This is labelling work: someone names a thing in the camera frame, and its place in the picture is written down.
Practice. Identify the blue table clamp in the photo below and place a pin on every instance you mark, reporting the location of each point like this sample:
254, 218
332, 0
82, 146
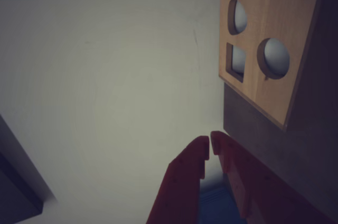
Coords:
214, 205

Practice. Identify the wooden shape sorter box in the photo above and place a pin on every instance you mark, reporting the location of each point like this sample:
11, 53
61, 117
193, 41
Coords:
277, 23

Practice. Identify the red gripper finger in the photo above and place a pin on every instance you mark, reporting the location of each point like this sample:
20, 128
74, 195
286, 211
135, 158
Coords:
258, 187
182, 181

